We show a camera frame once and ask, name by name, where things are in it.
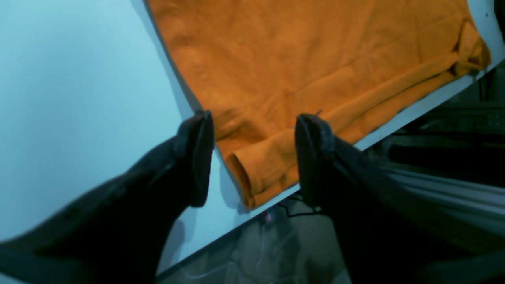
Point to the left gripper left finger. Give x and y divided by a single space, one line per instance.
116 232

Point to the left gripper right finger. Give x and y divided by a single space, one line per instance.
387 234

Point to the orange t-shirt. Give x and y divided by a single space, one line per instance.
257 64

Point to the aluminium frame rail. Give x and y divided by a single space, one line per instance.
480 205

